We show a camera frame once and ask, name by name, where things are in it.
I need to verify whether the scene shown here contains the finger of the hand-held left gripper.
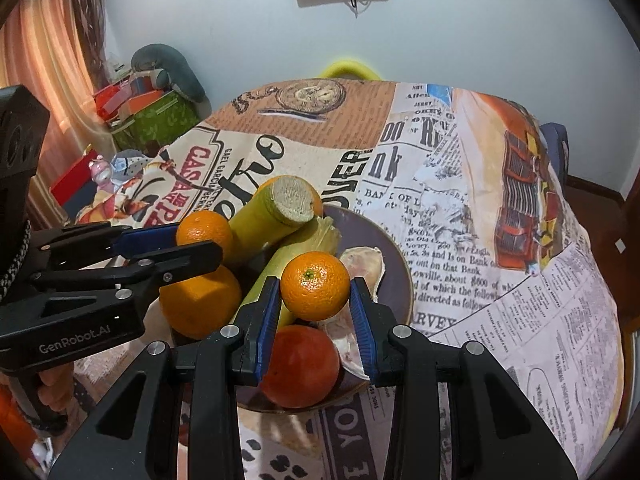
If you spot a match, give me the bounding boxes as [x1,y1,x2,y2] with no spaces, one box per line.
[32,222,182,263]
[30,241,224,306]

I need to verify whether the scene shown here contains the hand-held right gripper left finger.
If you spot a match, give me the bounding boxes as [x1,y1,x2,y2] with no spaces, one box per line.
[47,276,282,480]

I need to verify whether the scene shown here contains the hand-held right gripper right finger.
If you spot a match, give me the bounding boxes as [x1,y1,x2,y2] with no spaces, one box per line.
[349,277,581,480]

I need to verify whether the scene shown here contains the small mandarin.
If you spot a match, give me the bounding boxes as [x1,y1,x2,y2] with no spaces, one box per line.
[176,210,235,263]

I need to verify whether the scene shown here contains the large orange with sticker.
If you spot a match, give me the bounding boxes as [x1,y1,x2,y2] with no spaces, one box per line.
[159,262,243,340]

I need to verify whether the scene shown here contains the purple plate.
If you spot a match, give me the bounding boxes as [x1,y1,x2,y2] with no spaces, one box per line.
[167,204,415,413]

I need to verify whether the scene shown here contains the red tomato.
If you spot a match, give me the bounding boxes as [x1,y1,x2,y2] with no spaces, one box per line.
[259,325,341,409]

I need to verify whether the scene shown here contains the tiny mandarin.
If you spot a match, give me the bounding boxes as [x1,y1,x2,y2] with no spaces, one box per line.
[280,251,351,322]

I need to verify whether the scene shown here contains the peeled citrus fruit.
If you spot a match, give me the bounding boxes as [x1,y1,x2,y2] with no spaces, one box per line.
[320,246,388,378]

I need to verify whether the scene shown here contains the yellow corn cob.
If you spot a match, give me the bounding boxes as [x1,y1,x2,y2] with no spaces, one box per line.
[227,216,342,331]

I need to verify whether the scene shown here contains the yellow-green sugarcane piece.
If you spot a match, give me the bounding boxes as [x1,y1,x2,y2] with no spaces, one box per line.
[222,175,315,267]

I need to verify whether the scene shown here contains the large plain orange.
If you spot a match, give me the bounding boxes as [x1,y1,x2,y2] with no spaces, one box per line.
[257,176,325,218]

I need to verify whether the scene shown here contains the person's left hand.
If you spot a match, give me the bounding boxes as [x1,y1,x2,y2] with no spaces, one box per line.
[34,360,87,413]

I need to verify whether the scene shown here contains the pink toy figure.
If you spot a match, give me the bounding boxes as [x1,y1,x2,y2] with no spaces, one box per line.
[87,156,115,187]

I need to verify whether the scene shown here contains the flat red box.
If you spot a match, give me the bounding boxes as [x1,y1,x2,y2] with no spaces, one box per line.
[50,154,103,207]

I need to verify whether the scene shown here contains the green patterned box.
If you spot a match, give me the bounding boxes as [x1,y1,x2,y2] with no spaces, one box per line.
[111,91,202,152]

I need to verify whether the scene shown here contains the orange flat box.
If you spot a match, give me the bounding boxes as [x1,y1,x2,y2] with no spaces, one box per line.
[120,91,167,117]

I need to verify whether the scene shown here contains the red gift boxes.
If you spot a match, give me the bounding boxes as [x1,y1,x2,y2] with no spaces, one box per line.
[94,80,138,122]

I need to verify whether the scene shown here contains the printed newspaper-pattern tablecloth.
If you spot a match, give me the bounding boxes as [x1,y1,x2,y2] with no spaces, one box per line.
[65,77,627,480]

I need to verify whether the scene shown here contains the orange curtain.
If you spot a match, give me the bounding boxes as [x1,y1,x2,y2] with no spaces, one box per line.
[0,0,118,211]

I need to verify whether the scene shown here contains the yellow chair back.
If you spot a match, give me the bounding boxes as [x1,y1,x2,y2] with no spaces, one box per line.
[320,59,379,81]

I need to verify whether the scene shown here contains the dark blue chair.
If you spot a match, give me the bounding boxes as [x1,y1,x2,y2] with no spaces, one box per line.
[539,122,572,188]

